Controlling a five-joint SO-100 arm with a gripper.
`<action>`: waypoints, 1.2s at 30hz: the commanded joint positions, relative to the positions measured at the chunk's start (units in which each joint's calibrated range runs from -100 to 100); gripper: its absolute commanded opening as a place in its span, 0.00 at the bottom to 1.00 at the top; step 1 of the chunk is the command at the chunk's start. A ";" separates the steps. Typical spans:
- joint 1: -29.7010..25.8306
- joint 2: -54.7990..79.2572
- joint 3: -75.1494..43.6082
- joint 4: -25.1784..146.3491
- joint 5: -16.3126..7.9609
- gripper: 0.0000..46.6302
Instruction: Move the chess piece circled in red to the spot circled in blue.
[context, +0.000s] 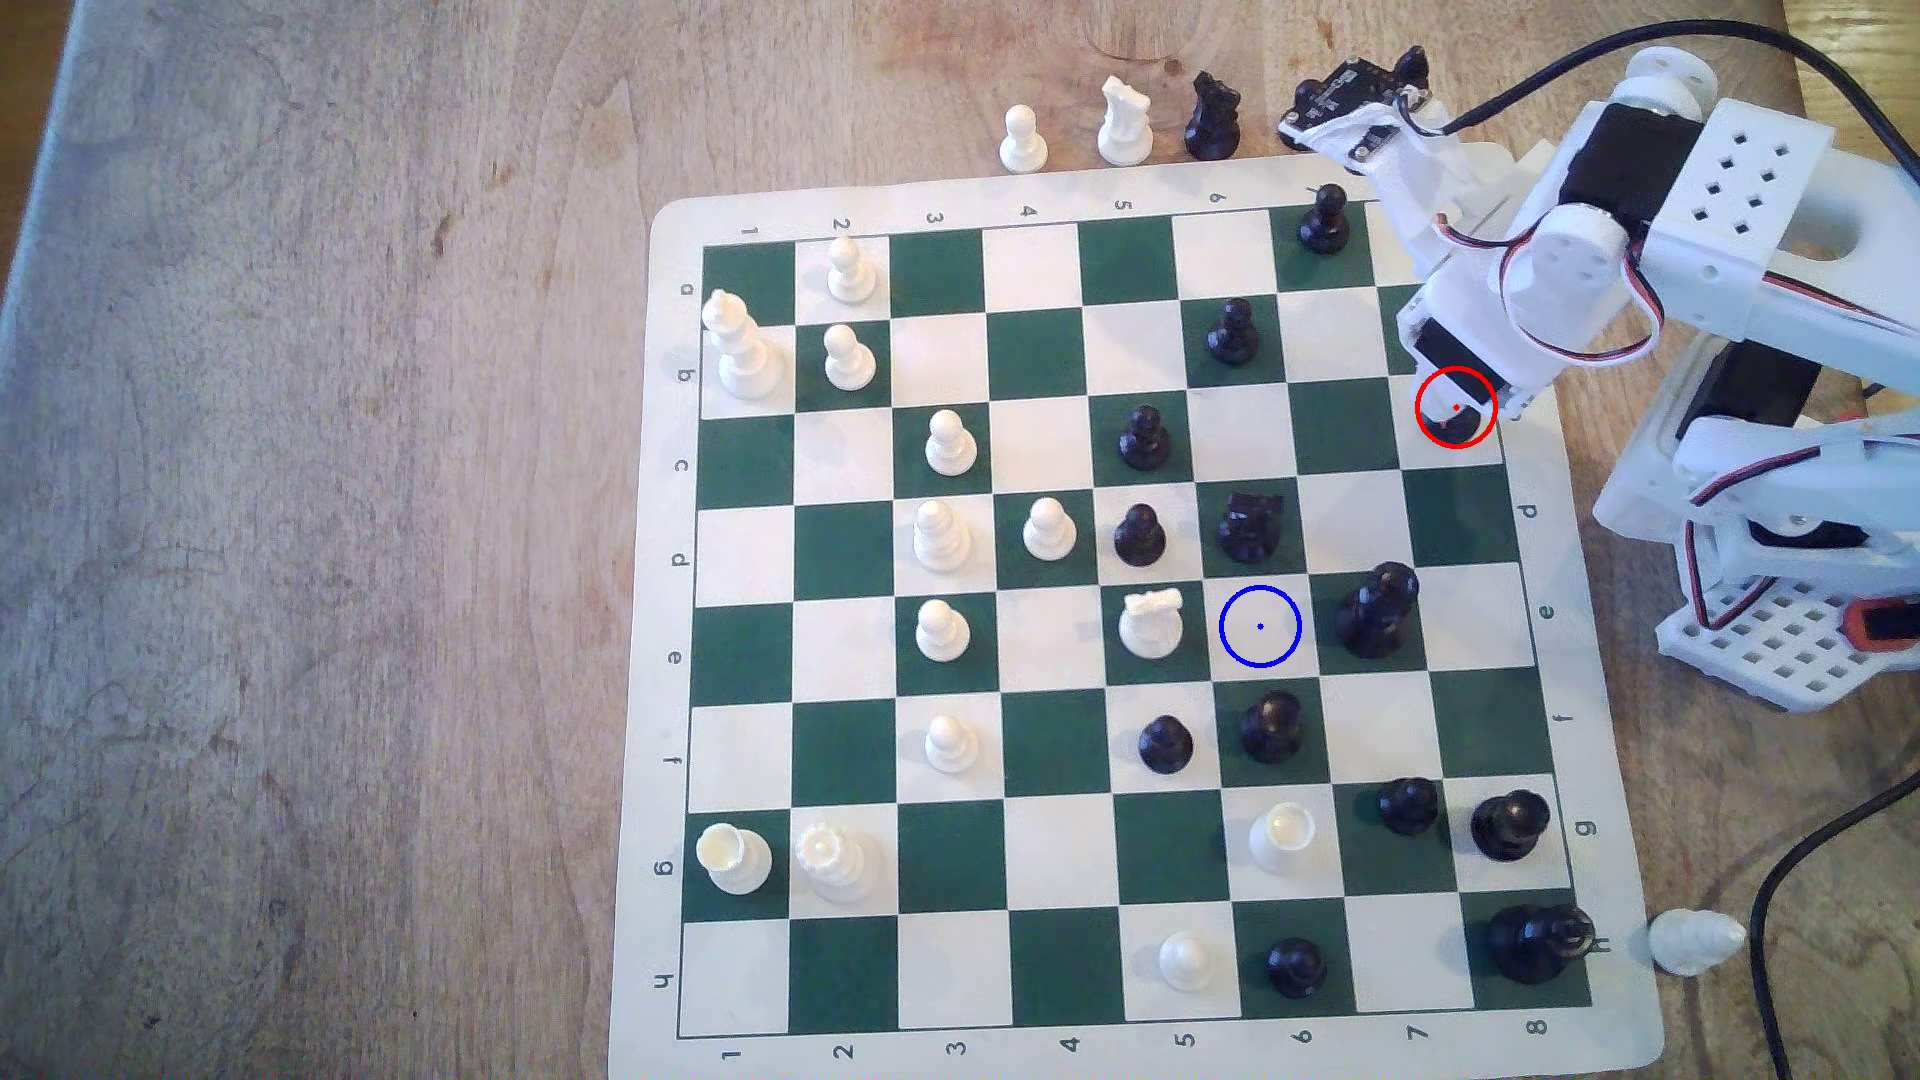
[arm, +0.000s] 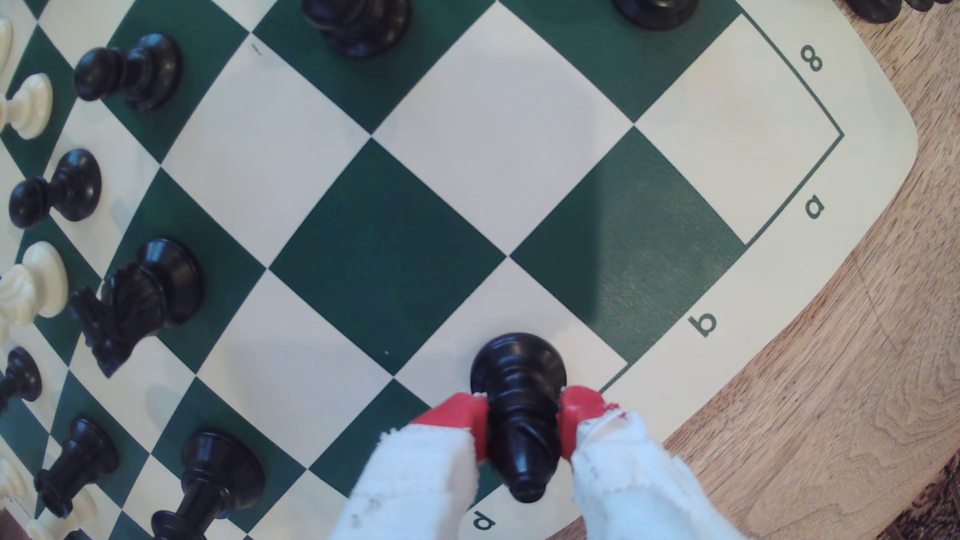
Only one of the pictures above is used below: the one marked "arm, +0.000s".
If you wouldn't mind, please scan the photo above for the white pawn chess piece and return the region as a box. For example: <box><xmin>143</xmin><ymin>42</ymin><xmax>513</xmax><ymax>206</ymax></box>
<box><xmin>0</xmin><ymin>72</ymin><xmax>54</xmax><ymax>141</ymax></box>

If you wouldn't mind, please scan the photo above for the black pawn chess piece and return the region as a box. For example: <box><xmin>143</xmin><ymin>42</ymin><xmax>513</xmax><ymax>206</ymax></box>
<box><xmin>611</xmin><ymin>0</ymin><xmax>700</xmax><ymax>32</ymax></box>
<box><xmin>73</xmin><ymin>32</ymin><xmax>183</xmax><ymax>114</ymax></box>
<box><xmin>0</xmin><ymin>346</ymin><xmax>43</xmax><ymax>414</ymax></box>
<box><xmin>300</xmin><ymin>0</ymin><xmax>412</xmax><ymax>60</ymax></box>
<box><xmin>9</xmin><ymin>148</ymin><xmax>102</xmax><ymax>229</ymax></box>

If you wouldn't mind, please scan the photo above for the green and white chess mat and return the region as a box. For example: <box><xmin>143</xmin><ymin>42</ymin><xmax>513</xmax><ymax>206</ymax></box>
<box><xmin>0</xmin><ymin>0</ymin><xmax>920</xmax><ymax>540</ymax></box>

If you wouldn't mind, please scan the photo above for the black knight chess piece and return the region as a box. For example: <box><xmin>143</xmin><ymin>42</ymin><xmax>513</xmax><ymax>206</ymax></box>
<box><xmin>67</xmin><ymin>238</ymin><xmax>204</xmax><ymax>378</ymax></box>

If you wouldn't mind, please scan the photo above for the white rook chess piece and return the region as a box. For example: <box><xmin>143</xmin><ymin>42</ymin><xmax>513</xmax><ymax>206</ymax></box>
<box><xmin>26</xmin><ymin>491</ymin><xmax>99</xmax><ymax>540</ymax></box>

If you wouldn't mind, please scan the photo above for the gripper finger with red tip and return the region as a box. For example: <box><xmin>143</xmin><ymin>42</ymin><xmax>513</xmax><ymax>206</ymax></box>
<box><xmin>330</xmin><ymin>392</ymin><xmax>491</xmax><ymax>540</ymax></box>
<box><xmin>558</xmin><ymin>385</ymin><xmax>744</xmax><ymax>540</ymax></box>

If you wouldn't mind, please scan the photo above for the black rook chess piece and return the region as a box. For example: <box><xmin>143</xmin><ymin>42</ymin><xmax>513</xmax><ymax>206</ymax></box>
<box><xmin>33</xmin><ymin>417</ymin><xmax>120</xmax><ymax>519</ymax></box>

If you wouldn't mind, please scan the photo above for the white knight chess piece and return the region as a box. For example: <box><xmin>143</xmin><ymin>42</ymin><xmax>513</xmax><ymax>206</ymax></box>
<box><xmin>0</xmin><ymin>240</ymin><xmax>70</xmax><ymax>342</ymax></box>

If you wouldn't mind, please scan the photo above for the black queen chess piece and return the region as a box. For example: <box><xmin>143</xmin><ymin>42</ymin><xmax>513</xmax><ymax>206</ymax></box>
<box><xmin>150</xmin><ymin>429</ymin><xmax>265</xmax><ymax>540</ymax></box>

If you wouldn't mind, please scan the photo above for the black bishop chess piece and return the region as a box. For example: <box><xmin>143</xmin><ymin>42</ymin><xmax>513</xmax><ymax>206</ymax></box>
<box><xmin>470</xmin><ymin>332</ymin><xmax>568</xmax><ymax>504</ymax></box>
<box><xmin>846</xmin><ymin>0</ymin><xmax>936</xmax><ymax>24</ymax></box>

